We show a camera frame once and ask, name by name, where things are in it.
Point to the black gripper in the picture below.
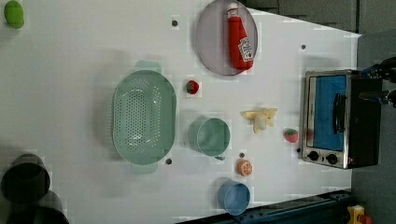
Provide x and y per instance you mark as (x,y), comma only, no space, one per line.
(380,71)

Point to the yellow toy banana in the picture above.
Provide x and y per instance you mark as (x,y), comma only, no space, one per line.
(260,118)

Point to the silver toaster oven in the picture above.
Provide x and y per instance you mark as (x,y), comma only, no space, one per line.
(340,129)

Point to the pink strawberry toy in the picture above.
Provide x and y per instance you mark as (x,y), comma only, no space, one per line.
(291,135)

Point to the red ketchup bottle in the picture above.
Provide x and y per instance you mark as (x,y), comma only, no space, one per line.
(241,51)

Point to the yellow red emergency button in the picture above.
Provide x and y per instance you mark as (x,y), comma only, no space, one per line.
(357,215)

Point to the orange slice toy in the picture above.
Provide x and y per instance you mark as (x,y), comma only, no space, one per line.
(244,168)

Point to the grey round plate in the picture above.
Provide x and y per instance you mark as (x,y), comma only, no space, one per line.
(211,36)

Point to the dark red strawberry toy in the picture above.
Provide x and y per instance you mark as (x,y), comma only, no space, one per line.
(192,87)

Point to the blue plastic cup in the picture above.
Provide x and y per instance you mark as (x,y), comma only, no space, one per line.
(233,197)

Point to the green plastic colander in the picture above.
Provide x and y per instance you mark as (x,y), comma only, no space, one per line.
(144,108)

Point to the green toy vegetable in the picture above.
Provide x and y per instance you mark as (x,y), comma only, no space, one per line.
(14,14)

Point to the blue metal frame rail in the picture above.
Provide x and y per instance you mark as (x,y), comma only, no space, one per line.
(327,208)

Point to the green cup with handle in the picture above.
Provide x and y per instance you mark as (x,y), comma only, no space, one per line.
(210,136)

